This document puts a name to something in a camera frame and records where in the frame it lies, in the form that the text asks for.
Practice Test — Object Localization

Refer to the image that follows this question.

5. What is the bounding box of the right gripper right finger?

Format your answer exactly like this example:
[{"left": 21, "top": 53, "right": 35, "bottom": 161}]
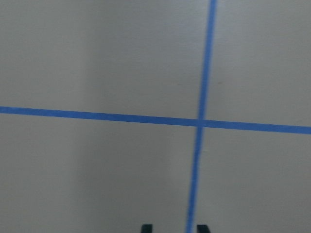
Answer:
[{"left": 196, "top": 224, "right": 209, "bottom": 233}]

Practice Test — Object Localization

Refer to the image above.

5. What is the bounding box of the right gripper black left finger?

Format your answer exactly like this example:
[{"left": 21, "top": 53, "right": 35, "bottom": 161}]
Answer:
[{"left": 141, "top": 224, "right": 153, "bottom": 233}]

